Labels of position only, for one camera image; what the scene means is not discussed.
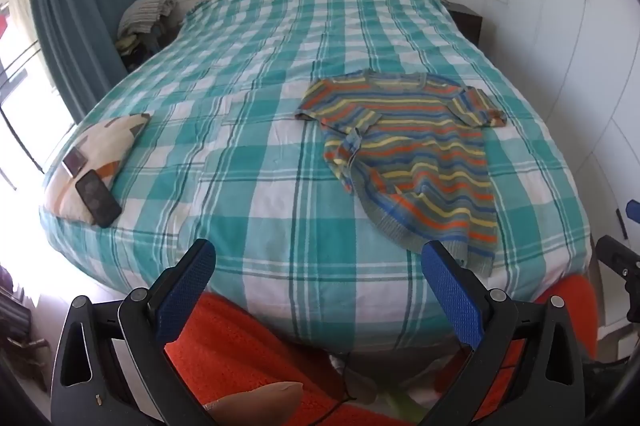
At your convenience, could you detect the teal checked bed blanket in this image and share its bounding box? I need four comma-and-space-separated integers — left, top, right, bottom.
39, 0, 593, 352

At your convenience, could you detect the pile of folded clothes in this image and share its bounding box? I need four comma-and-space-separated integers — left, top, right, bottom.
116, 0, 179, 73

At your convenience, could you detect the dark wooden nightstand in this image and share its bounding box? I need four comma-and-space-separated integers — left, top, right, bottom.
442, 1, 484, 48

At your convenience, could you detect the black cable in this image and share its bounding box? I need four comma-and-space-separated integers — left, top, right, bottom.
312, 350, 362, 426

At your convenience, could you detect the white wardrobe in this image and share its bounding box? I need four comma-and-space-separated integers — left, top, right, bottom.
482, 0, 640, 217

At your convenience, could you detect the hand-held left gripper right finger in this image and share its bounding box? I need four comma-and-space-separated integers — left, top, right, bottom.
421, 240, 587, 426

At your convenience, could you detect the teal curtain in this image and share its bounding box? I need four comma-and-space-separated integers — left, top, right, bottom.
25, 0, 146, 122

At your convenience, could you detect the black smartphone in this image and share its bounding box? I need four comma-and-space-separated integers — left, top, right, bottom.
75, 170, 123, 228

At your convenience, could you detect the cream patterned cushion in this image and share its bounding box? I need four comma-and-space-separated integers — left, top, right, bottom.
42, 112, 152, 224

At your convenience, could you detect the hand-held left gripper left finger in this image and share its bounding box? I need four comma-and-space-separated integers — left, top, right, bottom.
50, 238, 217, 426

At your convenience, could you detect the window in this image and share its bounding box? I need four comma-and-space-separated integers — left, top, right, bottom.
0, 0, 76, 192

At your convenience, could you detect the small silver phone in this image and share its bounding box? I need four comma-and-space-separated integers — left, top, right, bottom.
62, 147, 91, 179

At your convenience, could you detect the orange knit garment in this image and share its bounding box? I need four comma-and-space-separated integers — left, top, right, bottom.
162, 275, 599, 426

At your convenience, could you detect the person's left hand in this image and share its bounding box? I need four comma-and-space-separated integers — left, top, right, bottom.
202, 381, 305, 426

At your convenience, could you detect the striped knit sweater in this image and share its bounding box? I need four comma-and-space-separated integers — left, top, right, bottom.
295, 69, 508, 278

